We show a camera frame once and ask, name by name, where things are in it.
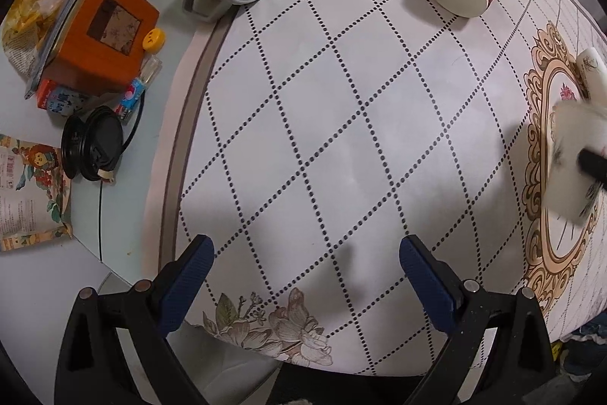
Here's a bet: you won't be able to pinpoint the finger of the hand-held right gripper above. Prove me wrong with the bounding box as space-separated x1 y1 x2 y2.
577 148 607 188

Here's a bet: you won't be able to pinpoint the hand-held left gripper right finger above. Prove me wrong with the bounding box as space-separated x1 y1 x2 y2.
398 235 555 405

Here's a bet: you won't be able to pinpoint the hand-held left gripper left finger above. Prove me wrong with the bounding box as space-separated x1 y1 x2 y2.
54 235 215 405

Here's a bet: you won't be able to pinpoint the white cloth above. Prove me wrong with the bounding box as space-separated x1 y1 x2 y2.
543 100 607 226

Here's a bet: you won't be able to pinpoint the black cup lids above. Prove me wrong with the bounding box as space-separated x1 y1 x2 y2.
61 105 125 184

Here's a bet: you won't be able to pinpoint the blue cloth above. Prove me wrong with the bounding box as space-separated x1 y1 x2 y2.
560 320 607 375

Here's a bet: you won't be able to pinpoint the checked floral tablecloth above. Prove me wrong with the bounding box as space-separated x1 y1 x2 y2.
146 0 607 378

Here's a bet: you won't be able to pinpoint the cartoon printed snack packet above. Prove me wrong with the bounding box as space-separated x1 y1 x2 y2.
0 134 73 252

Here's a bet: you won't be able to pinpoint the small clear bottle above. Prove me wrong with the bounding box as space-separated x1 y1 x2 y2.
139 56 162 85

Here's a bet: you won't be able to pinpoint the orange and blue small carton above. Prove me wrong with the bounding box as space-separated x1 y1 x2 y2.
36 79 91 116

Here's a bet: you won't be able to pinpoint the yellow round cap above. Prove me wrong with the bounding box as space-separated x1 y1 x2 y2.
143 28 166 53

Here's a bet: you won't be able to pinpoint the orange box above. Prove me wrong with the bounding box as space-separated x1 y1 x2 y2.
29 0 161 95

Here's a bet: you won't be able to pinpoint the yellow snack bag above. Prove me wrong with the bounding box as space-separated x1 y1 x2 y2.
1 0 99 78

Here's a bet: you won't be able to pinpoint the black cable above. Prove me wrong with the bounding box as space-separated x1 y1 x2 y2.
96 94 146 266

